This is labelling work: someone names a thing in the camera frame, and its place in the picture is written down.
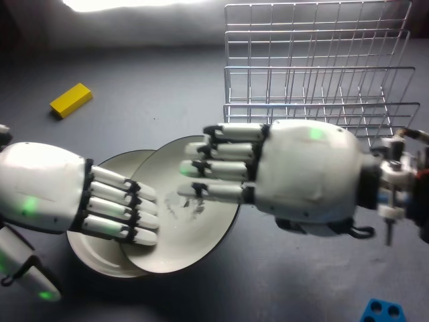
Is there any grey table cloth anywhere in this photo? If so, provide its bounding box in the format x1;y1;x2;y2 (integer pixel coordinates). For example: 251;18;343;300
0;43;429;322

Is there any yellow rectangular block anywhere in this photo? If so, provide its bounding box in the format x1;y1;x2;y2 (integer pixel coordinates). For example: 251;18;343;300
49;83;94;119

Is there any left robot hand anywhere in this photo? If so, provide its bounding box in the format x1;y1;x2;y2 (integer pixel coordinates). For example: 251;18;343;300
0;141;161;303

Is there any white plate with dark rim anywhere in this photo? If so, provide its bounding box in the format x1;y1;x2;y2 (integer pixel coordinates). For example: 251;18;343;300
120;134;242;274
66;150;158;278

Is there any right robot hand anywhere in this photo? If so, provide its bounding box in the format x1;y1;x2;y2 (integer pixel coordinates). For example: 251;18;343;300
176;119;366;239

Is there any blue block with holes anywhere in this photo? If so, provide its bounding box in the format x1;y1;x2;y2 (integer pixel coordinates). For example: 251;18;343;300
360;297;408;322

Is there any wire dish rack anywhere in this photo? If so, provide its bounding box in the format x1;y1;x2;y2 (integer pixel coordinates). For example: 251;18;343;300
223;0;422;148

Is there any white backdrop cloth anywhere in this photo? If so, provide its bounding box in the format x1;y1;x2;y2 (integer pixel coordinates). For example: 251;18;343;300
0;0;413;51

